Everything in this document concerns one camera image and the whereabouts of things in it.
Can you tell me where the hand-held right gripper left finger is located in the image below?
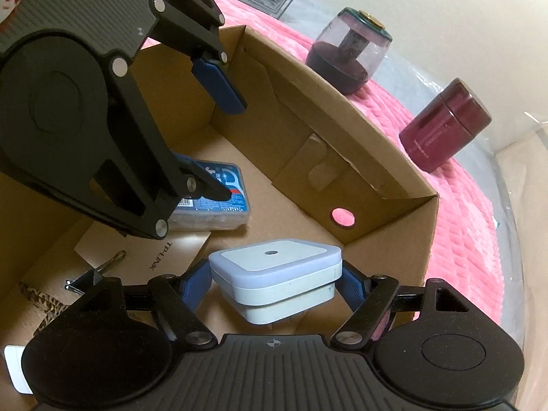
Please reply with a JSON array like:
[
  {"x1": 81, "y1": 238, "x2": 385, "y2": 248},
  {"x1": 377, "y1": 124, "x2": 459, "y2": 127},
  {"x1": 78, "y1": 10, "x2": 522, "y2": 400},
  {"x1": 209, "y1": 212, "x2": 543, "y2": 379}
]
[{"x1": 64, "y1": 259, "x2": 218, "y2": 348}]

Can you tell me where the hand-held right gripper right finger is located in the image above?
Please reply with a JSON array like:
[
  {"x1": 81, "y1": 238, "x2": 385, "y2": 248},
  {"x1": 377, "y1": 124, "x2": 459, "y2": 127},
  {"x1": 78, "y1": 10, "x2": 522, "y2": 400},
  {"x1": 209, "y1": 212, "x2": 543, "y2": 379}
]
[{"x1": 332, "y1": 261, "x2": 474, "y2": 348}]

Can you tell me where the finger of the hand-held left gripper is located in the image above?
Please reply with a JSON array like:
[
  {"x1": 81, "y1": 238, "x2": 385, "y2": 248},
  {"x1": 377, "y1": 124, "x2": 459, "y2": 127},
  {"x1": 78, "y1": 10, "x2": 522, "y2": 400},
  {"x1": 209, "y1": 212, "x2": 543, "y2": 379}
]
[
  {"x1": 137, "y1": 0, "x2": 249, "y2": 115},
  {"x1": 86, "y1": 55, "x2": 233, "y2": 241}
]

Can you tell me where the blue label clear floss box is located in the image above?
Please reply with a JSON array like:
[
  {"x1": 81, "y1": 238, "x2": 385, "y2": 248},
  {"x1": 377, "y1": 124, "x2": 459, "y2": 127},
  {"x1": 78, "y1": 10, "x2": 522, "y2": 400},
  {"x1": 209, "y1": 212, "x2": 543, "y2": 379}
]
[{"x1": 169, "y1": 158, "x2": 252, "y2": 232}]

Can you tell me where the small beige box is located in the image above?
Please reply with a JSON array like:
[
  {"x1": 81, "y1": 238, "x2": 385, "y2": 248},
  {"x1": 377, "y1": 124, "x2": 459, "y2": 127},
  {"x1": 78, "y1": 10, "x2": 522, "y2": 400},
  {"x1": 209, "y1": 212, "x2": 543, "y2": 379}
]
[{"x1": 74, "y1": 218, "x2": 212, "y2": 292}]

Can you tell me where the white square night light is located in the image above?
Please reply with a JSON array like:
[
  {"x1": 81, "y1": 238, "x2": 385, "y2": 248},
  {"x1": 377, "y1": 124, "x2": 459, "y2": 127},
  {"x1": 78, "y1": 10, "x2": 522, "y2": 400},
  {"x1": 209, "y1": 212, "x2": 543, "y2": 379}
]
[{"x1": 208, "y1": 239, "x2": 344, "y2": 326}]

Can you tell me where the brown cardboard box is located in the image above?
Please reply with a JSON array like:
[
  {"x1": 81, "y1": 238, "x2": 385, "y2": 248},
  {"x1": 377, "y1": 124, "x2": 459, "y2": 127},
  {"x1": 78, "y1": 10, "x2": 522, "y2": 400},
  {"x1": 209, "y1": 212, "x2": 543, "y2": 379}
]
[{"x1": 0, "y1": 25, "x2": 441, "y2": 411}]

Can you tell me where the blue binder clip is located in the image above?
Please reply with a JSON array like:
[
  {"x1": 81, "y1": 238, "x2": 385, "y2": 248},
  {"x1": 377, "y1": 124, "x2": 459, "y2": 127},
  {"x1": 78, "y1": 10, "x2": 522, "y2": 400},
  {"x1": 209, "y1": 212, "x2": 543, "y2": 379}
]
[{"x1": 64, "y1": 250, "x2": 127, "y2": 296}]

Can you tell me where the leopard print hair claw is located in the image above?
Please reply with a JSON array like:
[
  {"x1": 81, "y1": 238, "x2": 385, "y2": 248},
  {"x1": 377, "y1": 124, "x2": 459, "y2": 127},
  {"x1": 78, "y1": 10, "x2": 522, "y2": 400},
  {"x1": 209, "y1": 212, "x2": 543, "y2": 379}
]
[{"x1": 19, "y1": 280, "x2": 67, "y2": 335}]

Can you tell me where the white remote control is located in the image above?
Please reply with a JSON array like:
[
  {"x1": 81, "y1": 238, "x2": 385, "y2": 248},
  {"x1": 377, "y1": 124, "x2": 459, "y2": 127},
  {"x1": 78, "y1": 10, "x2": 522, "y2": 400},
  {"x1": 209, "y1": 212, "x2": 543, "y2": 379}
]
[{"x1": 3, "y1": 345, "x2": 35, "y2": 395}]

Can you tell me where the dark purple clear jar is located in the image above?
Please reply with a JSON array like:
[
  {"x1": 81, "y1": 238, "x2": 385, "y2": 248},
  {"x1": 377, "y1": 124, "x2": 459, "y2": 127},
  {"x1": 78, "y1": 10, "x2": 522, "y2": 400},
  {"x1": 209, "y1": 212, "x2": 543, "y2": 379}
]
[{"x1": 306, "y1": 7, "x2": 392, "y2": 96}]

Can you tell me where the maroon metal canister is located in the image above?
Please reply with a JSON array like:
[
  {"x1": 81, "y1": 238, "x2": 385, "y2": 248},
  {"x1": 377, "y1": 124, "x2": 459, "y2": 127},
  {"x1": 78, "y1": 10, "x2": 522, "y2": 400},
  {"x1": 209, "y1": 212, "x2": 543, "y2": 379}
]
[{"x1": 398, "y1": 78, "x2": 492, "y2": 175}]

